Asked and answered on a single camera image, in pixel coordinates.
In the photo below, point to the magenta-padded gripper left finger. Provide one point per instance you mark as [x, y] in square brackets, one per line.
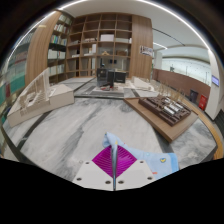
[95, 176]

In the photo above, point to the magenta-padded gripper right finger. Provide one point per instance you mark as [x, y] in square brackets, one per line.
[135, 175]

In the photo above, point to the light blue towel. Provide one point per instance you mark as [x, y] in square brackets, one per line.
[151, 160]

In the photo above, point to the dark brown architectural model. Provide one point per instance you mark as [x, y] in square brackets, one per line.
[166, 108]

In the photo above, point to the small white building model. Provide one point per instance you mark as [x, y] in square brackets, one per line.
[142, 83]

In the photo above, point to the white architectural model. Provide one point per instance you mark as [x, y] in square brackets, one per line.
[40, 96]

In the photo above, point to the dark bin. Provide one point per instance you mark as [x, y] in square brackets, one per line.
[194, 96]

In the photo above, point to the red bin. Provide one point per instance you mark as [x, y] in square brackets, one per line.
[203, 102]

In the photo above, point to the wooden shelf unit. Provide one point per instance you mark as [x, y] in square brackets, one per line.
[100, 43]

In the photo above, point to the wall-mounted screen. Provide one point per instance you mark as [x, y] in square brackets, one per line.
[215, 80]

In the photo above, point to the wall sign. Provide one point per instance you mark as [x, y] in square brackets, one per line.
[146, 51]

